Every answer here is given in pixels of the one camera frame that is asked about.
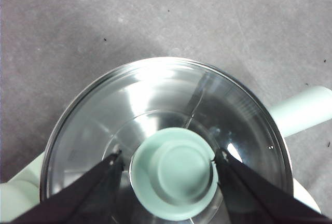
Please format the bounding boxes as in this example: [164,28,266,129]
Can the mint green griddle lid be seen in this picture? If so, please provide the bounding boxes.
[0,153,45,221]

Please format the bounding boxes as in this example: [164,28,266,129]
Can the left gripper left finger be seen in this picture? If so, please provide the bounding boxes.
[10,150,125,224]

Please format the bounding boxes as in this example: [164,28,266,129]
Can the mint green handled pot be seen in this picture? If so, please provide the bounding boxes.
[40,57,332,224]

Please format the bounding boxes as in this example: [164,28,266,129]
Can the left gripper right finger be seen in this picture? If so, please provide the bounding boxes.
[215,148,332,224]

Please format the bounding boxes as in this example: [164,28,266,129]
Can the glass pot lid green knob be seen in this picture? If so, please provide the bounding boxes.
[39,56,294,224]

